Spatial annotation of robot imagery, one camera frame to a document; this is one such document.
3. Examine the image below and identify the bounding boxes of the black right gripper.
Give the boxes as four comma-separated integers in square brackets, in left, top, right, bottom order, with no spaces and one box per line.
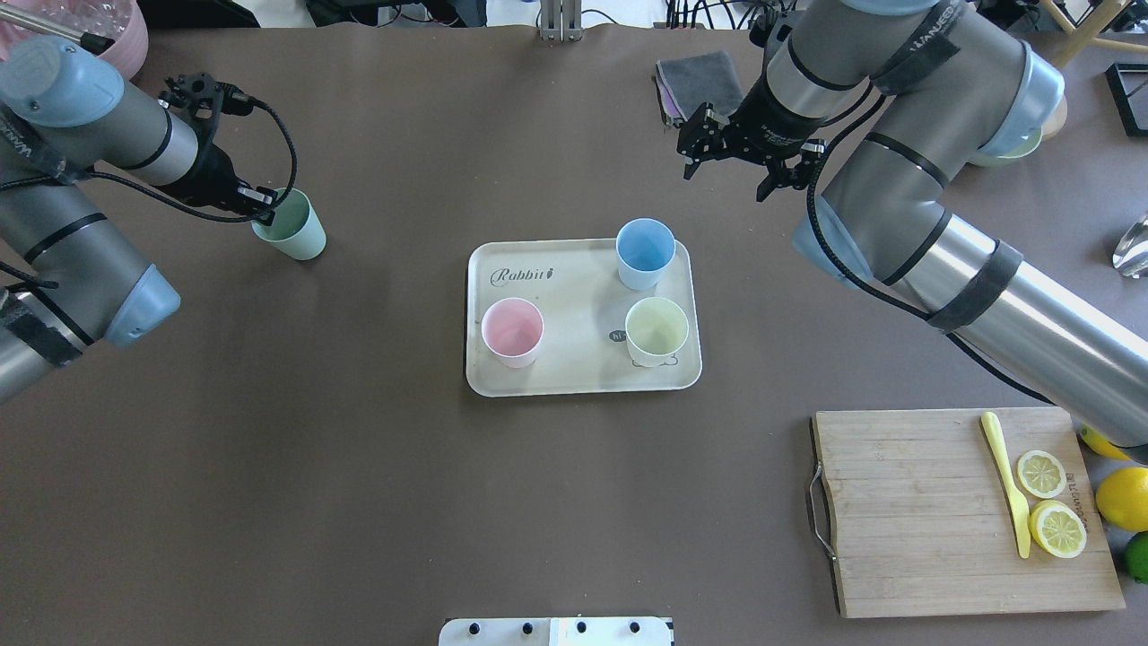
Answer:
[676,79,827,202]

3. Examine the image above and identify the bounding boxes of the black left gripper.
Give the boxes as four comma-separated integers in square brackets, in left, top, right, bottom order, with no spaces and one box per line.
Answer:
[160,73,276,226]

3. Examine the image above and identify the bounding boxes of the green cup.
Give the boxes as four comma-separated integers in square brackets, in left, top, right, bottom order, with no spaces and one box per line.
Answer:
[250,188,327,260]

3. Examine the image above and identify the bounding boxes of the blue cup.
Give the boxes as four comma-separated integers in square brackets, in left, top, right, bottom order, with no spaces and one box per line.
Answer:
[615,218,676,291]

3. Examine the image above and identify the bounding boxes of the cream yellow cup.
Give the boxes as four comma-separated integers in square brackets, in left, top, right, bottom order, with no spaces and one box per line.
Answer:
[625,297,690,367]

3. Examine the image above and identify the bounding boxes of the pink cup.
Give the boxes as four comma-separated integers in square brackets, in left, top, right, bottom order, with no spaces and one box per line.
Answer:
[481,297,545,369]

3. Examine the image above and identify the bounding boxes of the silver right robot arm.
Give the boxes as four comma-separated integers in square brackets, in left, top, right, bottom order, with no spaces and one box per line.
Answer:
[677,1,1147,462]

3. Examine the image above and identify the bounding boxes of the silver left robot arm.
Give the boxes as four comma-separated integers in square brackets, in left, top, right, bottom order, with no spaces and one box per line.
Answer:
[2,36,280,399]

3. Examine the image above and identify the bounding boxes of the cream rabbit tray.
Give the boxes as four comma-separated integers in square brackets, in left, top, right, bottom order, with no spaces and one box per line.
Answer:
[465,239,704,397]

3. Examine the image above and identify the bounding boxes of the grey folded cloth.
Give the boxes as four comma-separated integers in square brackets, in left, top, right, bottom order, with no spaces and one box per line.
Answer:
[656,50,744,127]

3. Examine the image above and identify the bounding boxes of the pink bowl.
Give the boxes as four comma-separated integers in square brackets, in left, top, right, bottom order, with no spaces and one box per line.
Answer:
[11,1,149,79]

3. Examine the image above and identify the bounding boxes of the mint green bowl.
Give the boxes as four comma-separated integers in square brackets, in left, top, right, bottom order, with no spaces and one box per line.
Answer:
[969,129,1044,168]

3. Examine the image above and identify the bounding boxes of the yellow plastic knife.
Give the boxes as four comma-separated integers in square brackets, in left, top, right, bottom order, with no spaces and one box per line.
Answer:
[980,410,1032,559]

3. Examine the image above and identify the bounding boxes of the metal scoop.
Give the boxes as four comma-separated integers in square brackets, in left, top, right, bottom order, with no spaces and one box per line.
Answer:
[1111,213,1148,279]

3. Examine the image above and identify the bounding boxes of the wooden cutting board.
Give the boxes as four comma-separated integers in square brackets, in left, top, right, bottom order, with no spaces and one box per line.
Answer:
[810,407,1125,620]

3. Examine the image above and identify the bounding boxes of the lemon half slice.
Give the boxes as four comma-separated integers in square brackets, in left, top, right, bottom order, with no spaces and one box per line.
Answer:
[1029,500,1087,559]
[1015,450,1066,500]

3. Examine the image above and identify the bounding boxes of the yellow lemon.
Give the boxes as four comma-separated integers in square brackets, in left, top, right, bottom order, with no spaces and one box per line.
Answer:
[1078,425,1131,461]
[1095,467,1147,534]

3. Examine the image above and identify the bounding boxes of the green lime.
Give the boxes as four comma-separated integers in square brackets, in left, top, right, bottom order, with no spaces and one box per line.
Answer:
[1123,532,1148,585]

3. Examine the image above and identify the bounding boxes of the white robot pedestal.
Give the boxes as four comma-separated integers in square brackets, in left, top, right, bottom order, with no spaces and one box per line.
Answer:
[439,615,675,645]

